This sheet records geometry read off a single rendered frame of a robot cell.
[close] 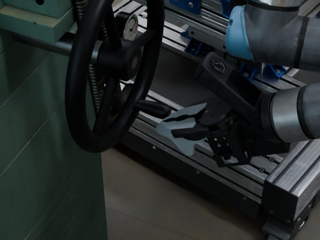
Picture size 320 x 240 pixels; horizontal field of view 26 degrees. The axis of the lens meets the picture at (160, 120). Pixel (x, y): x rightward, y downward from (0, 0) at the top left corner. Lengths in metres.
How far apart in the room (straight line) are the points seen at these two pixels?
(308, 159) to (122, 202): 0.52
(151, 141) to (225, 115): 0.86
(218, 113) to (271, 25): 0.15
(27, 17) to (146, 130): 0.86
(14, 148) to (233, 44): 0.43
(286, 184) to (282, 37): 0.72
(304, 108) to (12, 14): 0.44
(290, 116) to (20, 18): 0.41
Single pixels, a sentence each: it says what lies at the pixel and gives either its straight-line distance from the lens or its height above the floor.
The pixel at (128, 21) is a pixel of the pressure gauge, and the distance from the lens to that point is 1.32.
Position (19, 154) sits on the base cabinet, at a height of 0.59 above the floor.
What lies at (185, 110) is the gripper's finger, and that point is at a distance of 1.07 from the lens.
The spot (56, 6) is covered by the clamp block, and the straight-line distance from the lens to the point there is 1.00.
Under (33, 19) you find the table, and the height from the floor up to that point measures 0.87.
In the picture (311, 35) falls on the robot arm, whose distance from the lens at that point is 0.98.
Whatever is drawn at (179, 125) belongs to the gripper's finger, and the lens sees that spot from 1.04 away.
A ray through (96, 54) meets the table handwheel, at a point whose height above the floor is 0.82.
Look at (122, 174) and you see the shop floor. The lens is 1.96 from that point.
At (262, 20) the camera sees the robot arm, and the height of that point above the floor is 0.89.
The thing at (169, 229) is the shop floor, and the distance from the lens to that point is 1.83.
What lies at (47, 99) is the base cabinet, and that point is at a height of 0.63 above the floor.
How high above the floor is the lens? 1.44
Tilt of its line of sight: 43 degrees down
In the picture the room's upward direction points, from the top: straight up
